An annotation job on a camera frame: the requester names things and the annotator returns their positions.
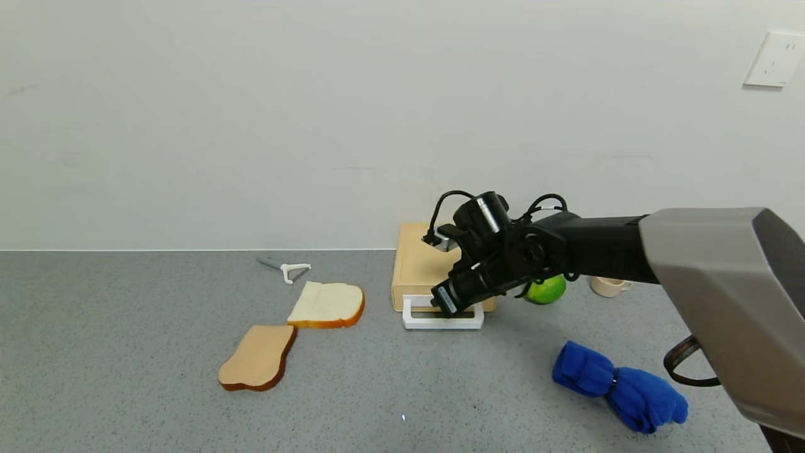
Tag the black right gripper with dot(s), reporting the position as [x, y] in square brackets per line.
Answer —
[444, 299]

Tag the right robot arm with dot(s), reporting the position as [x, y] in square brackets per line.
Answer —
[704, 264]

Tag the yellow drawer cabinet shell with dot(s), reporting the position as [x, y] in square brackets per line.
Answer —
[412, 264]

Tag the white bread slice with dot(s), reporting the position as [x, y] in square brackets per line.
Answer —
[327, 303]

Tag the green lime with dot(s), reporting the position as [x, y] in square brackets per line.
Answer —
[548, 290]

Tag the beige cup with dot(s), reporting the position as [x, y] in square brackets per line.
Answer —
[607, 287]

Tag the brown toast slice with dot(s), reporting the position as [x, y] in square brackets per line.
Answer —
[258, 357]

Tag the blue cloth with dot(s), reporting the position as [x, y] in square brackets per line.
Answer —
[638, 396]

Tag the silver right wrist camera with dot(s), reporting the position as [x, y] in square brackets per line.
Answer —
[445, 242]

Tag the white wall socket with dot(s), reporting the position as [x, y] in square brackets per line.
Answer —
[775, 60]

